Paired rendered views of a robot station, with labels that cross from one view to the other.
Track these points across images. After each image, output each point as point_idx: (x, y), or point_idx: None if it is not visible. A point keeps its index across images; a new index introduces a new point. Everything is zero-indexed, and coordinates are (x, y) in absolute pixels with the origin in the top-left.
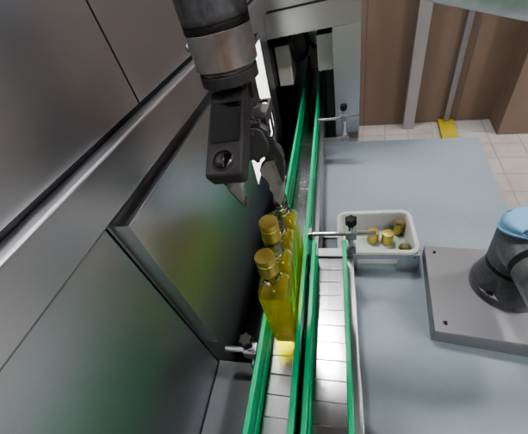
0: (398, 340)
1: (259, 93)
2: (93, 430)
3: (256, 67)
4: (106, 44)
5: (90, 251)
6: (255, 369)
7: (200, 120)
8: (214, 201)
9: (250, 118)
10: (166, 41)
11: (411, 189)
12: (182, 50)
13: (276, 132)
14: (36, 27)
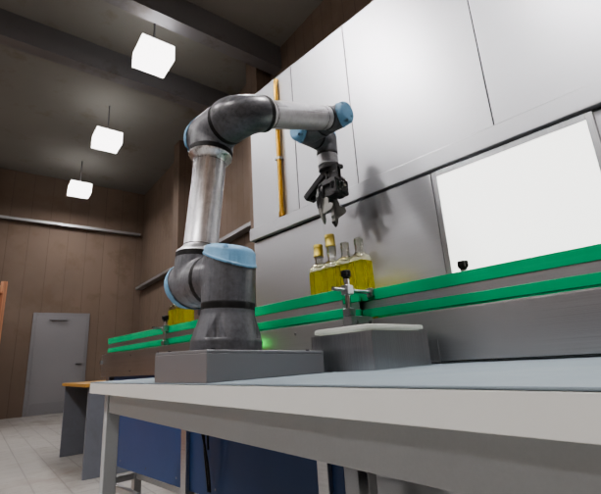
0: None
1: (535, 186)
2: (297, 261)
3: (321, 166)
4: (355, 166)
5: (320, 220)
6: None
7: (377, 194)
8: (367, 237)
9: (318, 182)
10: (389, 159)
11: (463, 369)
12: (401, 161)
13: (332, 190)
14: None
